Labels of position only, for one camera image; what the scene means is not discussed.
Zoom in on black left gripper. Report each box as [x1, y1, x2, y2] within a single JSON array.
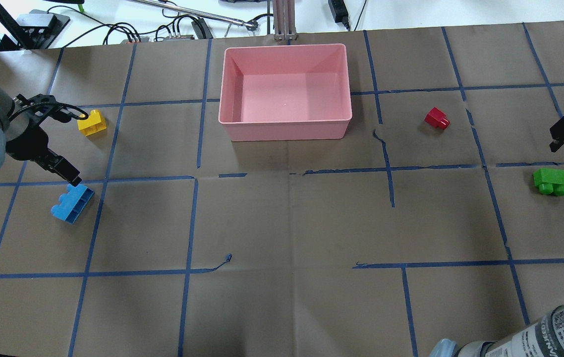
[[5, 94, 82, 187]]

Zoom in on blue toy block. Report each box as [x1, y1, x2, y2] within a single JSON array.
[[51, 184, 95, 224]]

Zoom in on green toy block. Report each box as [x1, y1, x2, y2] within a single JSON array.
[[533, 168, 564, 196]]

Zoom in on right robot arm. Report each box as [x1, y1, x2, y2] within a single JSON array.
[[429, 116, 564, 357]]

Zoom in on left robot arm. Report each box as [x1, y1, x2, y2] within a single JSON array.
[[0, 88, 88, 186]]

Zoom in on pink plastic box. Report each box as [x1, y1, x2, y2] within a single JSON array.
[[218, 43, 353, 142]]

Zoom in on yellow toy block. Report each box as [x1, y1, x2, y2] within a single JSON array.
[[77, 109, 107, 136]]

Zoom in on red toy block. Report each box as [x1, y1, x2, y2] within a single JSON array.
[[424, 108, 451, 130]]

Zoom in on black power adapter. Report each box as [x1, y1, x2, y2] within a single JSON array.
[[327, 0, 350, 30]]

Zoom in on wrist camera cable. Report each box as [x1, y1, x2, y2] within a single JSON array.
[[14, 97, 89, 122]]

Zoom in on aluminium frame post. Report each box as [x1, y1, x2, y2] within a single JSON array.
[[272, 0, 297, 42]]

